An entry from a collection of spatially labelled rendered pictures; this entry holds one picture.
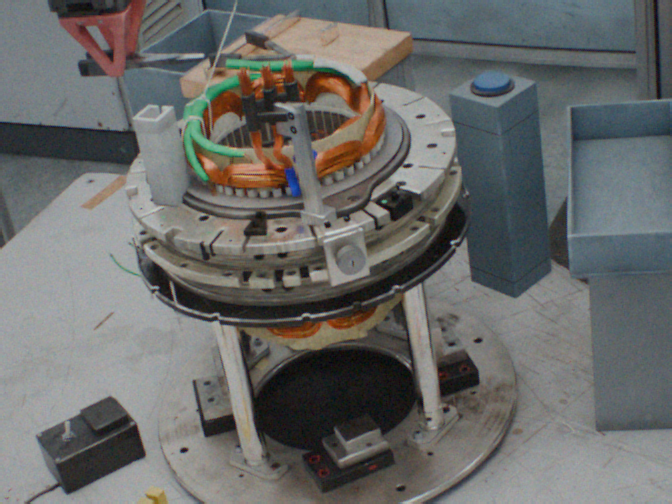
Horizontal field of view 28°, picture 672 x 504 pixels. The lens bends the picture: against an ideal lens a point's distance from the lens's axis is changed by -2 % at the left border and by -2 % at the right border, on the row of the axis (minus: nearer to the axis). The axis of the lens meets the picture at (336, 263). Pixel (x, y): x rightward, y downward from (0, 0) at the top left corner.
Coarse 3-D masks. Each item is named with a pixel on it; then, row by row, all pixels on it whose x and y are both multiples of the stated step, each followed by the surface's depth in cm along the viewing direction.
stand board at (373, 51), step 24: (264, 24) 165; (312, 24) 163; (288, 48) 158; (312, 48) 157; (336, 48) 156; (360, 48) 155; (384, 48) 153; (408, 48) 156; (192, 72) 156; (384, 72) 153; (192, 96) 155
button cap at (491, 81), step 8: (488, 72) 149; (496, 72) 149; (480, 80) 148; (488, 80) 147; (496, 80) 147; (504, 80) 147; (480, 88) 147; (488, 88) 146; (496, 88) 146; (504, 88) 147
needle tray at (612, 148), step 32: (576, 128) 136; (608, 128) 136; (640, 128) 135; (576, 160) 134; (608, 160) 133; (640, 160) 132; (576, 192) 129; (608, 192) 128; (640, 192) 127; (576, 224) 124; (608, 224) 123; (640, 224) 122; (576, 256) 116; (608, 256) 116; (640, 256) 115; (608, 288) 126; (640, 288) 126; (608, 320) 128; (640, 320) 128; (608, 352) 130; (640, 352) 130; (608, 384) 132; (640, 384) 132; (608, 416) 135; (640, 416) 134
